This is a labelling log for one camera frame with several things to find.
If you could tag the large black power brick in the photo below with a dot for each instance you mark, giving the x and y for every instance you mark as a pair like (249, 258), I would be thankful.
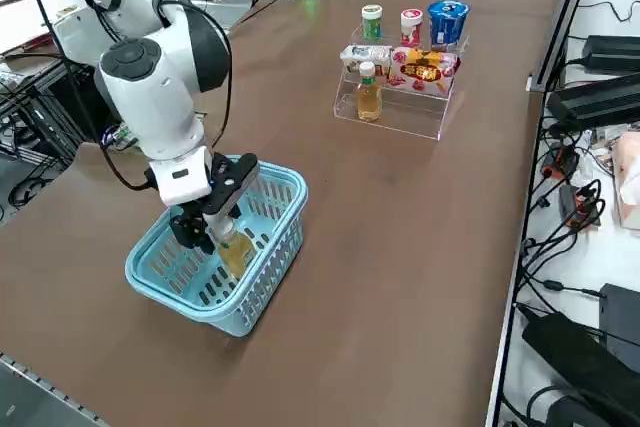
(570, 347)

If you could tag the light blue plastic basket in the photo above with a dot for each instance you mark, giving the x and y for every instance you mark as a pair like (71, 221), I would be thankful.
(240, 327)

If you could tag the white snack packet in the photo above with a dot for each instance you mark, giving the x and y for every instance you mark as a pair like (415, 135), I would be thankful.
(365, 57)

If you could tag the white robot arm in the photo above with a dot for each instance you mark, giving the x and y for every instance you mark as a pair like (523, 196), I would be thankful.
(150, 97)

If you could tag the long black power supply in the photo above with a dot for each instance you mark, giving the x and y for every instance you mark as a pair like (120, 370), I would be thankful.
(600, 99)

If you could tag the black orange adapter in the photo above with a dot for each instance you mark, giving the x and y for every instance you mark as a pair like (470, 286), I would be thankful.
(562, 162)
(580, 207)

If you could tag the clear acrylic stepped shelf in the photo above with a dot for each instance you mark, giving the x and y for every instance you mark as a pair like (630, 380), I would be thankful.
(400, 117)

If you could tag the pale tissue pack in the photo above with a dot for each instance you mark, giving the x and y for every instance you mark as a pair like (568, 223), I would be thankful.
(627, 172)

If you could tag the aluminium frame rack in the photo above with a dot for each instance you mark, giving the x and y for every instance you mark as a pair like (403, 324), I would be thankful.
(45, 107)

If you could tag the yellow juice bottle white cap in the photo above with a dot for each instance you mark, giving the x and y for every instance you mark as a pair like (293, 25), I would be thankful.
(235, 252)
(369, 97)

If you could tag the green lid snack cup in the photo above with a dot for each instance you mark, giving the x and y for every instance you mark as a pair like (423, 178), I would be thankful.
(372, 22)

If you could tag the aluminium extrusion post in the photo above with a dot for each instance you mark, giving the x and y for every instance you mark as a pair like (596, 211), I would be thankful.
(565, 17)

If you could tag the red lid snack cup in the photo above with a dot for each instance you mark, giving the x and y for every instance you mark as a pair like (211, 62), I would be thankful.
(411, 27)

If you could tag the black box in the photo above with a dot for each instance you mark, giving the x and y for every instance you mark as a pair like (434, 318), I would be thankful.
(622, 317)

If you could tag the blue snack cup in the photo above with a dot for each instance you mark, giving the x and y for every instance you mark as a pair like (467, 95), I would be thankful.
(447, 27)

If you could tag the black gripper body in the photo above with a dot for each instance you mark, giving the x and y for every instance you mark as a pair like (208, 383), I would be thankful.
(227, 187)

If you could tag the aluminium table edge rail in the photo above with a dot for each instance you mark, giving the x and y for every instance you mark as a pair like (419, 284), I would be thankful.
(507, 327)

